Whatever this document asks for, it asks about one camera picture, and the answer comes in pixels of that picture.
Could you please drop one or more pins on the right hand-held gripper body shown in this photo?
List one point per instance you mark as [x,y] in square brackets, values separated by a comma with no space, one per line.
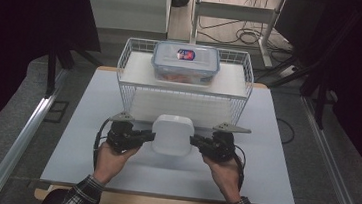
[220,146]

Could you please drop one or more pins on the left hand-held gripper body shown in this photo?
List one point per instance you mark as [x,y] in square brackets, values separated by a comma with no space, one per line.
[120,136]

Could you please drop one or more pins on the white square lidded box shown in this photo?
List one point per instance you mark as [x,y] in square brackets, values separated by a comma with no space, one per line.
[172,134]

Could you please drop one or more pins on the clear container with blue lid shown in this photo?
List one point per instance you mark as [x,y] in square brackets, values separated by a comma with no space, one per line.
[185,64]

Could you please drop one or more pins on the person's left hand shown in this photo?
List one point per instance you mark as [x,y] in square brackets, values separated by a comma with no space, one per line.
[109,163]

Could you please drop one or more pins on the person's right hand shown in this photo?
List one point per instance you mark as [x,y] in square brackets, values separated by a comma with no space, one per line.
[225,176]

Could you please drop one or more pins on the black stand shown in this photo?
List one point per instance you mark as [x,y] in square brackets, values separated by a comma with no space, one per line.
[53,66]

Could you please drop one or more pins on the white cabinet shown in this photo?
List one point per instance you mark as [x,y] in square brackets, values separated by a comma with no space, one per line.
[128,6]

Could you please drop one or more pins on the aluminium rail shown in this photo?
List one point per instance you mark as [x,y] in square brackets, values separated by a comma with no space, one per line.
[17,146]
[333,167]

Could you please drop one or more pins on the white metal desk frame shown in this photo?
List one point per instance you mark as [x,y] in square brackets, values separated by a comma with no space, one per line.
[234,11]

